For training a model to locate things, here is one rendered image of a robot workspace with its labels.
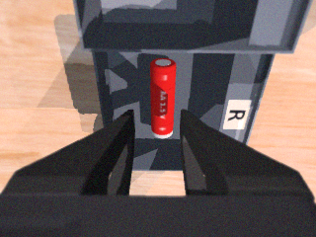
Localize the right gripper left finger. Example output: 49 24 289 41
0 110 135 196

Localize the red aa battery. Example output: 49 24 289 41
150 58 176 138

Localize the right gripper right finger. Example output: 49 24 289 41
180 110 315 201

